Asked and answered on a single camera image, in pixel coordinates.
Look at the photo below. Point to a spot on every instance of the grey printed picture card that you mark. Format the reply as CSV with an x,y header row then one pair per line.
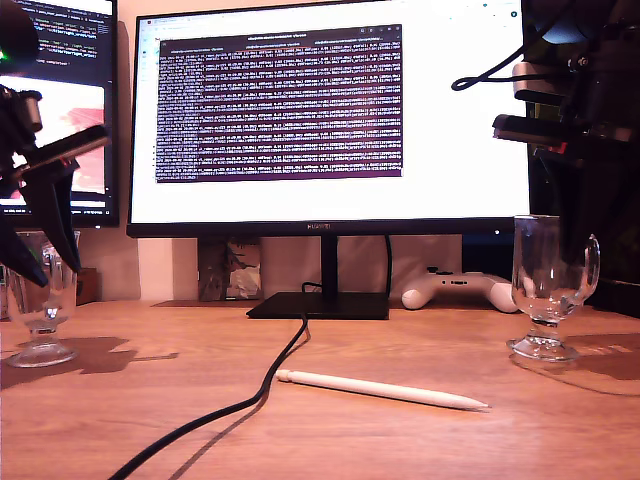
x,y
230,270

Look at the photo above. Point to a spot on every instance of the black rectangular plant tray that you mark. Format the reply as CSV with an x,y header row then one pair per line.
x,y
620,300

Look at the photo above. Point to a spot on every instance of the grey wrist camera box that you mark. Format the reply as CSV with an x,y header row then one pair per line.
x,y
31,112
537,85

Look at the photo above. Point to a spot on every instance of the white pen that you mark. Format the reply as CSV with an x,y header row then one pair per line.
x,y
375,389

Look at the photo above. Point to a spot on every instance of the brown box with sunglasses print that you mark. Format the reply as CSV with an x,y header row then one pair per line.
x,y
88,287

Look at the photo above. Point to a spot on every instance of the black monitor showing code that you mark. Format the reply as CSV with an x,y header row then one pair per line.
x,y
95,60

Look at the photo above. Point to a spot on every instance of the small footed glass cup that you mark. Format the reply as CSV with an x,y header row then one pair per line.
x,y
45,345
542,345

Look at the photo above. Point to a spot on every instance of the white game controller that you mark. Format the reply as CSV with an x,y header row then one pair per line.
x,y
450,290

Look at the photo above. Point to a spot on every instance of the black Huawei computer monitor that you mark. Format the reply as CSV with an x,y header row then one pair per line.
x,y
450,125

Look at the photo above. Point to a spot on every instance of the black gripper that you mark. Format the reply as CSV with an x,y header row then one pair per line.
x,y
65,147
600,140

